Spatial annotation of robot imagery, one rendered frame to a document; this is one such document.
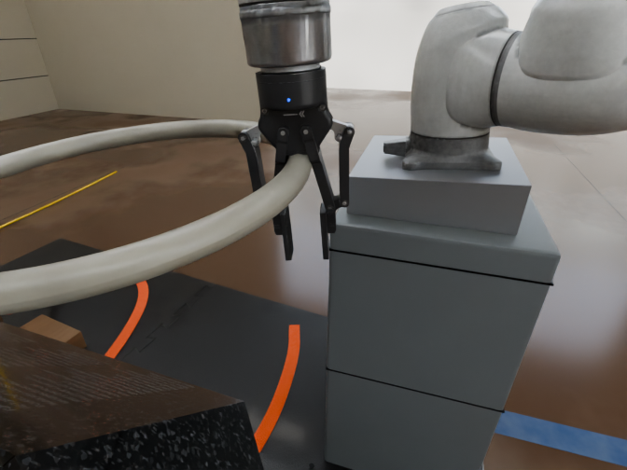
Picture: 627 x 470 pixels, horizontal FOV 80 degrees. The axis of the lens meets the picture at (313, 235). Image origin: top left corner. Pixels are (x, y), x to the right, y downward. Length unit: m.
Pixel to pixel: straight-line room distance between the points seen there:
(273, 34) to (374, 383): 0.78
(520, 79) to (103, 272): 0.62
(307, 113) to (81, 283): 0.27
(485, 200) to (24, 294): 0.65
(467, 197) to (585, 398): 1.12
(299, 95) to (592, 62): 0.42
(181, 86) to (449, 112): 5.26
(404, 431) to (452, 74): 0.82
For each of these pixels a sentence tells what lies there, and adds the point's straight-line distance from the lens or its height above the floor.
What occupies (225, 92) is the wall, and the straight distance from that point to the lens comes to 5.48.
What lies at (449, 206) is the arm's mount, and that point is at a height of 0.84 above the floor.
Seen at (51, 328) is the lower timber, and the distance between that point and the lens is 1.82.
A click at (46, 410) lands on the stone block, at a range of 0.45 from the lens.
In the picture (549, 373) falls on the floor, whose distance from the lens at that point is 1.72.
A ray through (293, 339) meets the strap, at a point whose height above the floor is 0.02.
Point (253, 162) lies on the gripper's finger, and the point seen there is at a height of 0.99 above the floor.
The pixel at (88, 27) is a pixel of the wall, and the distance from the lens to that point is 6.67.
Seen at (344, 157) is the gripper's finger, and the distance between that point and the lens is 0.44.
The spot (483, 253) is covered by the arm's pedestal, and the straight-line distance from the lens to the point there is 0.72.
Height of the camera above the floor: 1.13
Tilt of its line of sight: 29 degrees down
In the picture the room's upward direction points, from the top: straight up
